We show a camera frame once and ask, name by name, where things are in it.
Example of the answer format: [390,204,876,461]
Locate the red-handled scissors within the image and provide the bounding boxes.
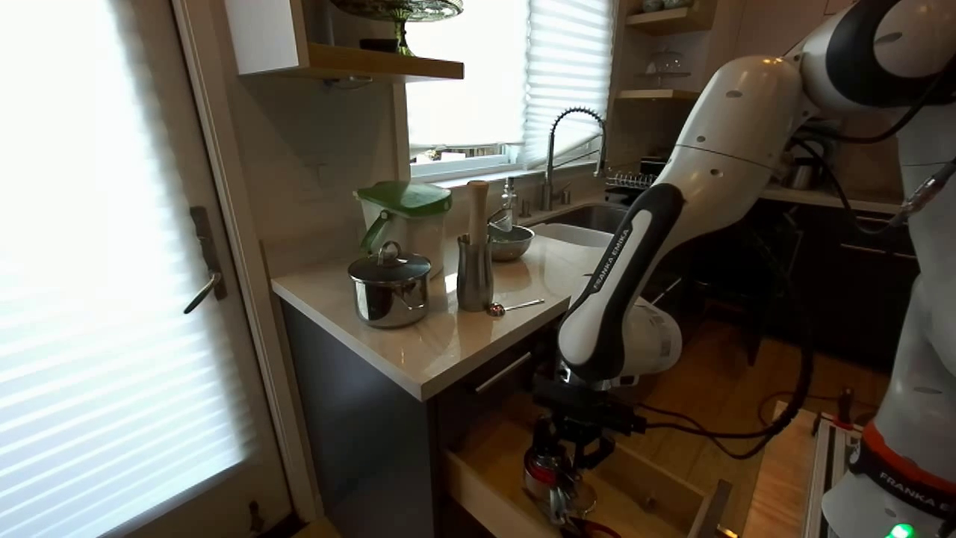
[568,513,623,538]

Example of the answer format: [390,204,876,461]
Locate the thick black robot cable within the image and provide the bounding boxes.
[614,207,818,462]

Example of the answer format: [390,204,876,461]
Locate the gooseneck kitchen faucet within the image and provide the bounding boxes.
[541,104,611,214]

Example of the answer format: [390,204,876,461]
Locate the steel measuring spoons bunch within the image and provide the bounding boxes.
[522,449,586,528]

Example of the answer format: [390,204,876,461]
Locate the clear soap dispenser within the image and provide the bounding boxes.
[496,177,522,234]

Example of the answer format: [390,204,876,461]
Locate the wooden wall shelf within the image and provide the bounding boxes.
[222,0,469,83]

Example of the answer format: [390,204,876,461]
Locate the small metal spoon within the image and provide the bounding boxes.
[483,292,549,319]

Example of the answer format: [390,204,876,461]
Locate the steel utensil cylinder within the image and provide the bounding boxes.
[455,234,498,313]

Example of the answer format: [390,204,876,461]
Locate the white bin green lid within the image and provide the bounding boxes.
[354,180,458,285]

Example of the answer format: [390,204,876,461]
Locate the white kitchen sink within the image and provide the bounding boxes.
[525,196,635,241]

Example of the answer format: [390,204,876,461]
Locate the wooden pepper mill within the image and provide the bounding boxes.
[464,177,493,252]

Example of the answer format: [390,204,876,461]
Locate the metal door handle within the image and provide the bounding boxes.
[180,204,229,316]

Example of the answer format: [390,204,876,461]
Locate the open wooden drawer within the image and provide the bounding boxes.
[441,400,740,538]

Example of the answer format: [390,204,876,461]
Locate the white window blind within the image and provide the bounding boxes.
[520,0,614,167]

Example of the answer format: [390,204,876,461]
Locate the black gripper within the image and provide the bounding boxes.
[525,379,649,495]

